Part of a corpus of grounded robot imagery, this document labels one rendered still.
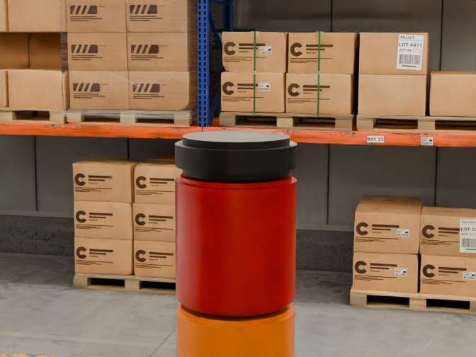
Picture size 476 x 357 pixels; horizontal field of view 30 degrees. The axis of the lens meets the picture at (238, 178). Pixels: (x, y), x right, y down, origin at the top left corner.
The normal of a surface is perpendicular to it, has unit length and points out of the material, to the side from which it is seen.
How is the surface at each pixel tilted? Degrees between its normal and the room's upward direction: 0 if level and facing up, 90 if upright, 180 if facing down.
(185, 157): 90
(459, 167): 90
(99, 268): 95
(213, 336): 90
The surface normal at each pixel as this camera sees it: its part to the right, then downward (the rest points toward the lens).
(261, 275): 0.42, 0.14
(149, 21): -0.22, 0.14
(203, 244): -0.57, 0.12
